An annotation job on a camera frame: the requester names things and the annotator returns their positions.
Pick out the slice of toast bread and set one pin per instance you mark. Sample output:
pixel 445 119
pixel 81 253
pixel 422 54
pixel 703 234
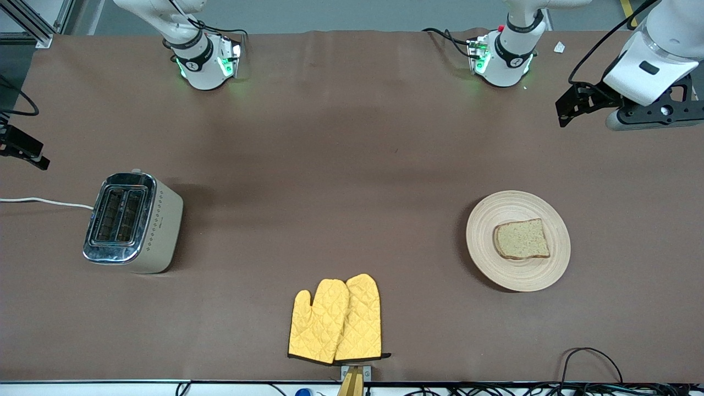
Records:
pixel 521 239

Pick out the round wooden plate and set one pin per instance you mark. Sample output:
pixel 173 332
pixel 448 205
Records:
pixel 489 247

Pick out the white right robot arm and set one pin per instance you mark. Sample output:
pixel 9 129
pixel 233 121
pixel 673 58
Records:
pixel 201 66

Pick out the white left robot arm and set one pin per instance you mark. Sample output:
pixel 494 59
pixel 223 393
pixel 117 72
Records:
pixel 506 55

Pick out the small white paper scrap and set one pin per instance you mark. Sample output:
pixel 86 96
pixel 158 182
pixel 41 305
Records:
pixel 560 47

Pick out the silver beige two-slot toaster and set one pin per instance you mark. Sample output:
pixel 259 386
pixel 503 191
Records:
pixel 137 225

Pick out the large table cover sheet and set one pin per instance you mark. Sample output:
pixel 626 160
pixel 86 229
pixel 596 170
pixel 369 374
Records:
pixel 330 165

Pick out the yellow quilted oven mitt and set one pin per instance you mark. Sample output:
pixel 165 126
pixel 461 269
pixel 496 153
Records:
pixel 363 319
pixel 316 324

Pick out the blue cap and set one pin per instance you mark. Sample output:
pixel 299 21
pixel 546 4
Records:
pixel 303 392

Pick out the aluminium frame post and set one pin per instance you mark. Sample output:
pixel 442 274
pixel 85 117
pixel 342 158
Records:
pixel 41 39

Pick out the metal bracket with wooden stick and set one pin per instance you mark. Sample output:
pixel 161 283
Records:
pixel 355 379

